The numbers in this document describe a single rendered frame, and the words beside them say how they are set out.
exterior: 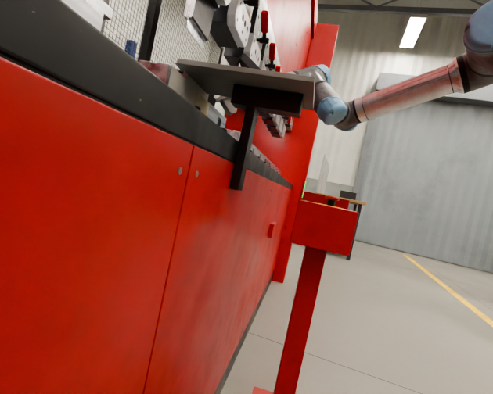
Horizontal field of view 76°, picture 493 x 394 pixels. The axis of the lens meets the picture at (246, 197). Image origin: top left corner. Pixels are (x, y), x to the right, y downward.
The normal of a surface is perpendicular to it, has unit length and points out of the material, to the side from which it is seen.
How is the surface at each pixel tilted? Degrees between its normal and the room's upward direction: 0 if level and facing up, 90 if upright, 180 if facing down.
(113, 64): 90
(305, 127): 90
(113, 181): 90
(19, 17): 90
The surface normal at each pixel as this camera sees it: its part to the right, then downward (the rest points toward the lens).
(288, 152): -0.19, 0.00
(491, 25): -0.66, -0.20
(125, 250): 0.96, 0.21
